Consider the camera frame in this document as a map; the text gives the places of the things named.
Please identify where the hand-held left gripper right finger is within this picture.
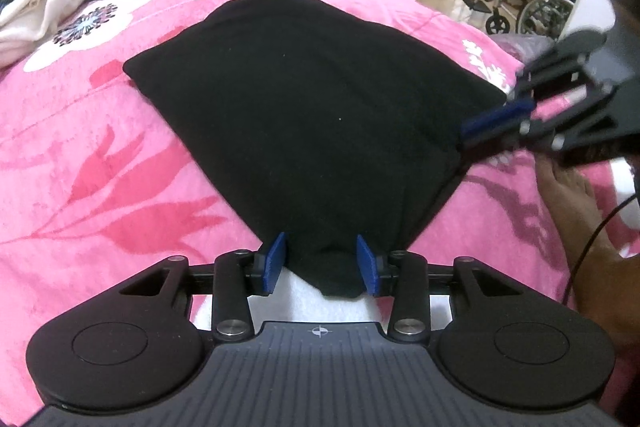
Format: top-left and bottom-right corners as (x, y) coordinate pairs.
(355, 234), (522, 342)

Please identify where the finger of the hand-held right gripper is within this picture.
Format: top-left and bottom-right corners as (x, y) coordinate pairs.
(464, 87), (621, 168)
(462, 32), (608, 138)

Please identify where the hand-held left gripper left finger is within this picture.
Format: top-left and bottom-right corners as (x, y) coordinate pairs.
(117, 232), (291, 342)

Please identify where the black t-shirt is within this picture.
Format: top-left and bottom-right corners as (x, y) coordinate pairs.
(122, 0), (509, 301)

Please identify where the wheelchair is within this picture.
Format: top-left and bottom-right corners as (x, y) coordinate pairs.
(460, 0), (577, 41)

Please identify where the person's bare foot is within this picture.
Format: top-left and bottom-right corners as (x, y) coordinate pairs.
(535, 157), (640, 349)

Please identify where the pink floral blanket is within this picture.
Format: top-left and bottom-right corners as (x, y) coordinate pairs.
(0, 0), (640, 427)

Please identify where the cream white sweater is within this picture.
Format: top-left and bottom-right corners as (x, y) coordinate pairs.
(0, 0), (87, 68)

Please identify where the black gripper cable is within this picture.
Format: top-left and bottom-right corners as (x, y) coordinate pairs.
(562, 194), (640, 309)

